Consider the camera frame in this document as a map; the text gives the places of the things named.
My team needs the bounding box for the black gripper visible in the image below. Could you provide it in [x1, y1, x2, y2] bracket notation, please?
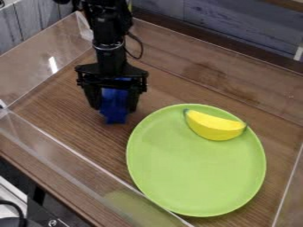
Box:
[75, 63, 150, 113]

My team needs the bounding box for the blue star-shaped block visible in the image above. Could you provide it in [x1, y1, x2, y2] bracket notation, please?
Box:
[99, 88, 130, 124]

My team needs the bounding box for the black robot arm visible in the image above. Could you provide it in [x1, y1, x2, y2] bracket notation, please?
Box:
[75, 0, 150, 113]

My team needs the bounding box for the green plate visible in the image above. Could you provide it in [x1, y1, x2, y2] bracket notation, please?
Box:
[126, 104, 267, 217]

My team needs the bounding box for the yellow banana-shaped sponge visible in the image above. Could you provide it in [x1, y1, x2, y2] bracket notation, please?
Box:
[183, 109, 247, 141]

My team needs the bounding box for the black metal equipment corner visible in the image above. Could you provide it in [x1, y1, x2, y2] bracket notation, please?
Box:
[23, 192, 87, 227]

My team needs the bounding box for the clear acrylic enclosure wall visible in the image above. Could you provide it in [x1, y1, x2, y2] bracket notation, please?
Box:
[0, 15, 303, 227]

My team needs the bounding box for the black cable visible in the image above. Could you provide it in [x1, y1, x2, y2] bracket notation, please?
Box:
[0, 200, 28, 227]

